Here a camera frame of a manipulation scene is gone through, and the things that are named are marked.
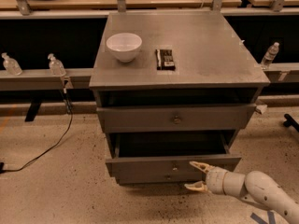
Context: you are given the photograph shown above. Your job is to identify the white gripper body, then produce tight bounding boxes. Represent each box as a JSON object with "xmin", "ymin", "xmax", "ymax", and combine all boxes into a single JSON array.
[{"xmin": 206, "ymin": 167, "xmax": 248, "ymax": 199}]

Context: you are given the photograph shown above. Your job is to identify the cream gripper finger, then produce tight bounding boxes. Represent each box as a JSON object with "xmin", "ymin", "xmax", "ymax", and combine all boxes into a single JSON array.
[
  {"xmin": 190, "ymin": 161, "xmax": 214, "ymax": 174},
  {"xmin": 184, "ymin": 181, "xmax": 208, "ymax": 192}
]

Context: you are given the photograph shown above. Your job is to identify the grey drawer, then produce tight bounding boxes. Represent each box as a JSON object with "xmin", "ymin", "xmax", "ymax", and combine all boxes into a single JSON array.
[
  {"xmin": 117, "ymin": 173, "xmax": 203, "ymax": 185},
  {"xmin": 106, "ymin": 131, "xmax": 241, "ymax": 179},
  {"xmin": 97, "ymin": 104, "xmax": 255, "ymax": 133}
]

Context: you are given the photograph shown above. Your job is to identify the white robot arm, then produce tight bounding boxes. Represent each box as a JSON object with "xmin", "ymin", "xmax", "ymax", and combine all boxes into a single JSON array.
[{"xmin": 185, "ymin": 161, "xmax": 299, "ymax": 224}]

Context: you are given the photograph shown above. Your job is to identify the grey bottom drawer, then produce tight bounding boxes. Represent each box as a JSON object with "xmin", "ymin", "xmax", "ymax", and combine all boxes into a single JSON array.
[{"xmin": 117, "ymin": 173, "xmax": 203, "ymax": 185}]

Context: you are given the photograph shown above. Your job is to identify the grey drawer cabinet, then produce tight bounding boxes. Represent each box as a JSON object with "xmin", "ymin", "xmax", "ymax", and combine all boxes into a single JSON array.
[{"xmin": 88, "ymin": 10, "xmax": 271, "ymax": 161}]

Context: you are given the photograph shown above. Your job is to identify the grey top drawer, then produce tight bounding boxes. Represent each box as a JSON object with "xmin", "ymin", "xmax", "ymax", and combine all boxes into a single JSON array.
[{"xmin": 97, "ymin": 104, "xmax": 255, "ymax": 133}]

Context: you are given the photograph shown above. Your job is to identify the black chair base leg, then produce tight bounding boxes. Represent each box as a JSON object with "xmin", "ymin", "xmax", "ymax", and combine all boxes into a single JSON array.
[{"xmin": 283, "ymin": 114, "xmax": 299, "ymax": 132}]

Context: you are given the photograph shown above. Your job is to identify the black snack bar packet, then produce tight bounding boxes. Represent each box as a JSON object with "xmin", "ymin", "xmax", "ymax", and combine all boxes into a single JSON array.
[{"xmin": 155, "ymin": 49, "xmax": 176, "ymax": 71}]

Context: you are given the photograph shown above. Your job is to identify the clear water bottle right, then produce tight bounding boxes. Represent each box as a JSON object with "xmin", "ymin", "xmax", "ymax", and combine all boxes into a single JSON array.
[{"xmin": 261, "ymin": 42, "xmax": 279, "ymax": 70}]

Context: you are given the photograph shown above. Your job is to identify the white ceramic bowl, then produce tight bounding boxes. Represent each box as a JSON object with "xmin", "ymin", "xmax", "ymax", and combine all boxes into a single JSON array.
[{"xmin": 106, "ymin": 33, "xmax": 142, "ymax": 63}]

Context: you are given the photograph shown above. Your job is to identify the clear pump bottle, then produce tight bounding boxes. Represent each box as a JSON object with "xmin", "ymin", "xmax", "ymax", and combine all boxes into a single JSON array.
[{"xmin": 48, "ymin": 53, "xmax": 66, "ymax": 77}]

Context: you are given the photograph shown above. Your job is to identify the clear bottle far left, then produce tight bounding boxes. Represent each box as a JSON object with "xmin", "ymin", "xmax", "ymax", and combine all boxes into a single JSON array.
[{"xmin": 1, "ymin": 52, "xmax": 22, "ymax": 76}]

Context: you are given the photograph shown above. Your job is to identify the black power cable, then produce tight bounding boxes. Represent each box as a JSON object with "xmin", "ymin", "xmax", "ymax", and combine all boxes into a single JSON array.
[{"xmin": 0, "ymin": 87, "xmax": 73, "ymax": 175}]

